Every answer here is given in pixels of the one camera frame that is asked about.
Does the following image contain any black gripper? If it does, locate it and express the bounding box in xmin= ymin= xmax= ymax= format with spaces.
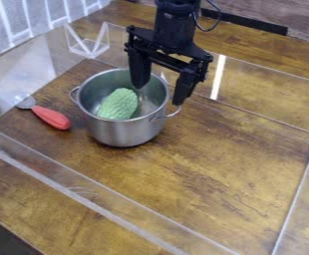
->
xmin=125 ymin=0 xmax=214 ymax=106

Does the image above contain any green bitter gourd toy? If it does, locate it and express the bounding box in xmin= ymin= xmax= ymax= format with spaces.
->
xmin=97 ymin=88 xmax=139 ymax=120

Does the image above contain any silver metal pot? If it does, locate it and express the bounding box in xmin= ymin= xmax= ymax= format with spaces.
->
xmin=69 ymin=69 xmax=180 ymax=147

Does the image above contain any black strip on table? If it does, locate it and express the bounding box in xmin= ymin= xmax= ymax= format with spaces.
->
xmin=199 ymin=7 xmax=290 ymax=37

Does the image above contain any clear acrylic triangle bracket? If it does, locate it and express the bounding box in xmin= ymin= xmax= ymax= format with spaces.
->
xmin=64 ymin=24 xmax=109 ymax=59

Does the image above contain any black cable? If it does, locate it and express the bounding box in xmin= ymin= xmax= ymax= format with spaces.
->
xmin=190 ymin=0 xmax=223 ymax=33

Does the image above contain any red handled spatula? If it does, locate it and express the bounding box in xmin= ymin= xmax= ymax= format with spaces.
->
xmin=16 ymin=97 xmax=71 ymax=130

